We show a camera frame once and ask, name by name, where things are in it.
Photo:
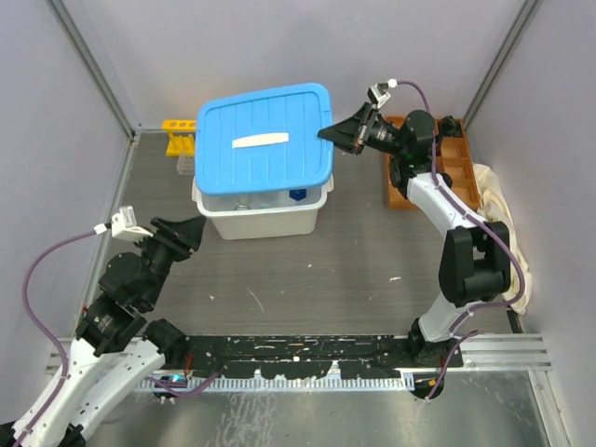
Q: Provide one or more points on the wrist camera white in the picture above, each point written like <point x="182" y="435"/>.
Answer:
<point x="379" y="93"/>
<point x="123" y="226"/>

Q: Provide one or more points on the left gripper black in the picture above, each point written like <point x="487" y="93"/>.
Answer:
<point x="189" y="231"/>

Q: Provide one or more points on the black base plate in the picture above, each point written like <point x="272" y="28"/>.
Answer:
<point x="299" y="356"/>

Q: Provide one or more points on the white plastic bin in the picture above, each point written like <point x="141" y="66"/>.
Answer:
<point x="262" y="215"/>

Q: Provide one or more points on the yellow test tube rack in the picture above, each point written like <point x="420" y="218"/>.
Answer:
<point x="181" y="134"/>

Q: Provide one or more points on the white slotted cable duct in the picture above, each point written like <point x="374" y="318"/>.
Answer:
<point x="330" y="383"/>

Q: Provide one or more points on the cream cloth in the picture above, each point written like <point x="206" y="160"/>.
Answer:
<point x="494" y="207"/>

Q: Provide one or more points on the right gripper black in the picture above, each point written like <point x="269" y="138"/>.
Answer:
<point x="345" y="133"/>

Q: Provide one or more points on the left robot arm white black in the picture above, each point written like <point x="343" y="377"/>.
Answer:
<point x="114" y="347"/>

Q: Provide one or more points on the blue handled brush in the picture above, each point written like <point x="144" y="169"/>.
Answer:
<point x="298" y="194"/>

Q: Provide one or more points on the clear acrylic tube rack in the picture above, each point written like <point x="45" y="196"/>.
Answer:
<point x="185" y="165"/>

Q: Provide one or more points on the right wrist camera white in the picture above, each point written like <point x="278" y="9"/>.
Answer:
<point x="379" y="93"/>

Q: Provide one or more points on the orange compartment tray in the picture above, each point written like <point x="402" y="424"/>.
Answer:
<point x="453" y="159"/>

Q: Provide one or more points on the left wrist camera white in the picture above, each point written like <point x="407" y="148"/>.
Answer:
<point x="123" y="226"/>

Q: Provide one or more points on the blue plastic tray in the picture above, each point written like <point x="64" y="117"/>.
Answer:
<point x="264" y="141"/>

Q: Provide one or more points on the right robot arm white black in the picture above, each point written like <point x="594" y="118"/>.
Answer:
<point x="474" y="265"/>

